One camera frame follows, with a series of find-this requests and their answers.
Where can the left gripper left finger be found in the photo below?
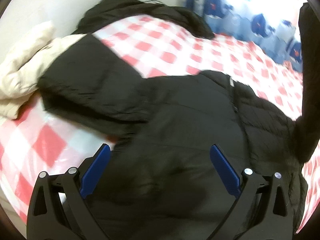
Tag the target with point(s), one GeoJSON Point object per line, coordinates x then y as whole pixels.
{"type": "Point", "coordinates": [57, 208]}

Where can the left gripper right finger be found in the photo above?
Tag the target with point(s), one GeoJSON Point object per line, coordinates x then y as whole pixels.
{"type": "Point", "coordinates": [262, 208]}

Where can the black puffer jacket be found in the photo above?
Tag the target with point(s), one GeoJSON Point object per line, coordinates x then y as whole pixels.
{"type": "Point", "coordinates": [160, 182]}

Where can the cream quilted jacket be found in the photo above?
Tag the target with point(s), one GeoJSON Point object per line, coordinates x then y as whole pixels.
{"type": "Point", "coordinates": [25, 64]}

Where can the blue whale curtain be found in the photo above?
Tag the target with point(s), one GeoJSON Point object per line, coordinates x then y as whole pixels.
{"type": "Point", "coordinates": [270, 24]}

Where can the black coat at bed head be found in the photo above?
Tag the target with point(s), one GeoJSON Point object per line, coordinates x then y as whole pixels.
{"type": "Point", "coordinates": [109, 11]}

